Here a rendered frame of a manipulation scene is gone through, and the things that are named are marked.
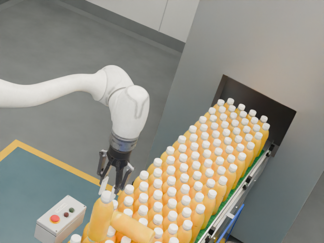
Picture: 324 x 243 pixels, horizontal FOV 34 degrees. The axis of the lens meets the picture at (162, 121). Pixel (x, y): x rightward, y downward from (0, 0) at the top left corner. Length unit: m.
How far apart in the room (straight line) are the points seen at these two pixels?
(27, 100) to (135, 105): 0.32
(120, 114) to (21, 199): 2.25
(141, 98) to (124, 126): 0.11
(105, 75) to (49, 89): 0.23
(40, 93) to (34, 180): 2.44
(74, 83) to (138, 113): 0.22
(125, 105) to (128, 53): 4.21
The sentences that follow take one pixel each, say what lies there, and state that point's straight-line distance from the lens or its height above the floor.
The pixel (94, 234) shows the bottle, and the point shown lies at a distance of 1.98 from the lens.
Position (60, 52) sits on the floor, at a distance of 5.50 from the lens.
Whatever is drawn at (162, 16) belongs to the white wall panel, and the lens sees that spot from 6.03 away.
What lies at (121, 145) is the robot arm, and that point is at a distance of 1.67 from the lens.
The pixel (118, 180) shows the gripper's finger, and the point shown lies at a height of 1.51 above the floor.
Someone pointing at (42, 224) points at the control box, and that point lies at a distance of 2.16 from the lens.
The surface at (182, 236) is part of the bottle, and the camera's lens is 2.31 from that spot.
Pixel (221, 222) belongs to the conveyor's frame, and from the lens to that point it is 2.71.
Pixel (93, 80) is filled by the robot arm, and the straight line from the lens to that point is 1.70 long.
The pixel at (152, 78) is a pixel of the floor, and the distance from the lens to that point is 5.45.
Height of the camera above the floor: 2.68
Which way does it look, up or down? 34 degrees down
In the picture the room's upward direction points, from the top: 18 degrees clockwise
